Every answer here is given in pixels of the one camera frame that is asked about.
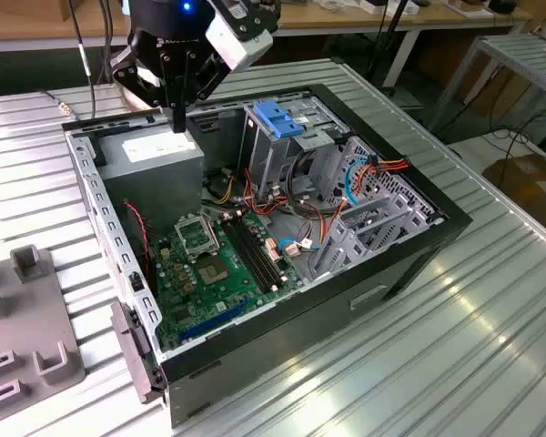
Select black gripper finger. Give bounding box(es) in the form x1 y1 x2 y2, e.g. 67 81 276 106
178 53 232 134
111 48 180 134

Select blue data wire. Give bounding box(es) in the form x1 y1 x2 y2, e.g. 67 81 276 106
344 154 370 209

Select orange red power wire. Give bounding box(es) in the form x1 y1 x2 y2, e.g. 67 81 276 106
320 157 411 247

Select grey metal disk bay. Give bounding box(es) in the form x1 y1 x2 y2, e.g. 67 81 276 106
308 136 447 281

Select blue plastic drive latch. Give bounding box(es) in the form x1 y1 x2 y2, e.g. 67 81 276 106
253 101 307 141

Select plain cardboard box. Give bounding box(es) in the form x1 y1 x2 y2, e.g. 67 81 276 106
56 0 128 23

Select grey metal drive cage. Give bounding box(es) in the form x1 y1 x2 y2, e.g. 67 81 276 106
236 95 351 197

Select grey power supply unit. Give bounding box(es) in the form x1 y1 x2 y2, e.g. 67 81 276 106
95 123 206 233

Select wooden desk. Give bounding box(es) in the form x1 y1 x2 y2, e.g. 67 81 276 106
0 0 533 87

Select metal socket cover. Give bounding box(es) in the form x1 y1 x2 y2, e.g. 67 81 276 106
173 213 220 261

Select small white box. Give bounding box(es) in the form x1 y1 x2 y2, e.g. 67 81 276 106
360 0 392 15

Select black RAM slot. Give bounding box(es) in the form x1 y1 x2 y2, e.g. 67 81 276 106
221 221 268 294
238 217 286 288
227 219 274 292
232 218 279 290

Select CPU socket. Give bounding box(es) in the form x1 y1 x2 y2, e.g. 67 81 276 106
195 255 232 289

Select green motherboard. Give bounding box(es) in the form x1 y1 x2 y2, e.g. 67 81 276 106
147 211 308 354

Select blue expansion slot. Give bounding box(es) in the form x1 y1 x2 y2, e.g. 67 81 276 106
177 298 250 342

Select white brown box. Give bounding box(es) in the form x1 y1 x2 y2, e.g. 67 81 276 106
445 0 488 18

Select black open PC case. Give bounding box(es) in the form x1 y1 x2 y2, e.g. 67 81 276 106
61 83 474 429

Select grey parts rack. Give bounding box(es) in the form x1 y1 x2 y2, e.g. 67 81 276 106
0 243 86 418

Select metal slat rack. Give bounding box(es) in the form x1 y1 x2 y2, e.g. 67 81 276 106
430 34 546 133

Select brown cardboard box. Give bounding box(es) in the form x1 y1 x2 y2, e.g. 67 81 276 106
481 153 546 231

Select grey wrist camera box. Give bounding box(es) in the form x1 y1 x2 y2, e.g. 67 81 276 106
204 0 283 73

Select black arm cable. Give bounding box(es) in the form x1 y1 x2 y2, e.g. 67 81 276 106
43 0 115 122

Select yellow black wire bundle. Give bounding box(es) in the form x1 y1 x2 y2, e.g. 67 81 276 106
202 168 240 208

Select thin blue wire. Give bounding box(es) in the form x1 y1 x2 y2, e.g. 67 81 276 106
276 237 323 254

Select grey case side handle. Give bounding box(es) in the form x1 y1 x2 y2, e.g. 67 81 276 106
110 299 167 405

